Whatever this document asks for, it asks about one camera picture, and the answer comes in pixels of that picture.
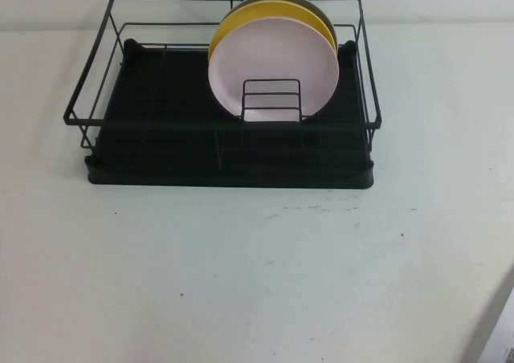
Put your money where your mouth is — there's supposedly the pink round plate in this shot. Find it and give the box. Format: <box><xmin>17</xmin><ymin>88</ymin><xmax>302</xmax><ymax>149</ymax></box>
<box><xmin>207</xmin><ymin>16</ymin><xmax>341</xmax><ymax>124</ymax></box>

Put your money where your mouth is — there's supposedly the yellow round plate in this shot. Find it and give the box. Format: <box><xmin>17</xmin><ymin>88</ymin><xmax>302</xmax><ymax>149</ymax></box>
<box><xmin>208</xmin><ymin>0</ymin><xmax>337</xmax><ymax>65</ymax></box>

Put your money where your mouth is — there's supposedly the black plastic drip tray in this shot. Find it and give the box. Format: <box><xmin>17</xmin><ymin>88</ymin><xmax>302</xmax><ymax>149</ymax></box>
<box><xmin>83</xmin><ymin>38</ymin><xmax>375</xmax><ymax>190</ymax></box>

